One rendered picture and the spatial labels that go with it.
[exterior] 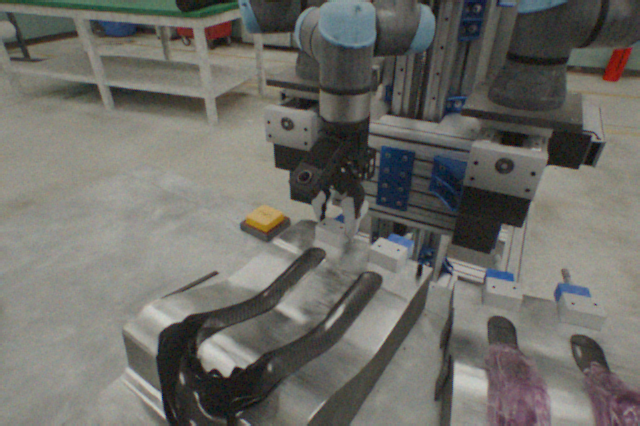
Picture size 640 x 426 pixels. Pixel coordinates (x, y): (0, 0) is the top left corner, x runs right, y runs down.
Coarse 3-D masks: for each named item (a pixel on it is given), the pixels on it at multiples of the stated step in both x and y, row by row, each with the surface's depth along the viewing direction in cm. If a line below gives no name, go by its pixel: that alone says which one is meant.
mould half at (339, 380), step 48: (288, 240) 71; (240, 288) 62; (336, 288) 62; (384, 288) 61; (144, 336) 49; (240, 336) 49; (288, 336) 53; (384, 336) 55; (144, 384) 51; (288, 384) 43; (336, 384) 45
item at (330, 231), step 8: (320, 224) 71; (328, 224) 71; (336, 224) 71; (320, 232) 70; (328, 232) 69; (336, 232) 69; (320, 240) 71; (328, 240) 70; (336, 240) 69; (344, 240) 70; (336, 248) 70
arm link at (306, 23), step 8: (312, 8) 65; (320, 8) 64; (304, 16) 63; (312, 16) 61; (296, 24) 66; (304, 24) 62; (312, 24) 60; (296, 32) 66; (304, 32) 62; (312, 32) 59; (296, 40) 67; (304, 40) 62; (304, 48) 64; (312, 56) 62
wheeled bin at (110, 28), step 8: (96, 24) 667; (104, 24) 666; (112, 24) 661; (120, 24) 660; (128, 24) 676; (96, 32) 674; (104, 32) 672; (112, 32) 670; (120, 32) 665; (128, 32) 680
